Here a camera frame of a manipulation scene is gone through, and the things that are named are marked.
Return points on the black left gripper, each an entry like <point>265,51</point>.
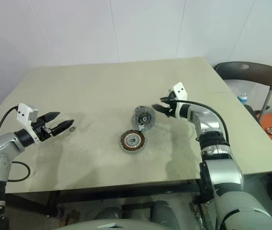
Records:
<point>41,130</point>

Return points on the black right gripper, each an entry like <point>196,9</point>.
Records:
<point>171,109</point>

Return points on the silver flanged motor cover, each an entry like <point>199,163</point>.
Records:
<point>144,118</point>

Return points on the motor base with copper windings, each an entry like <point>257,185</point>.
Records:
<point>133,141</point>

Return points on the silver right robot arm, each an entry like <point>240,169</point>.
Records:
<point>222,175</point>

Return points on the small bottle with blue label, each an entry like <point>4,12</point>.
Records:
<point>242,98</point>

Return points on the dark brown folding chair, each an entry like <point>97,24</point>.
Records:
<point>258,74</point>

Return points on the dark grey rounded shape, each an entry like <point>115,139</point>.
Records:
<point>108,214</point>
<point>166,215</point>

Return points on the grey robot chest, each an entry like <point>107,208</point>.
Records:
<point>112,225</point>

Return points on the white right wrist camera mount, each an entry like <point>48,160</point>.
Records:
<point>180,89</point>

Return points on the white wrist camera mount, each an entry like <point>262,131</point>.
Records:
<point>180,89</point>
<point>23,112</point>

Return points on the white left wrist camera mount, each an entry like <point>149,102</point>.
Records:
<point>23,112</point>

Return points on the black table frame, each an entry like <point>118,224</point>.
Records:
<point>126,189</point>

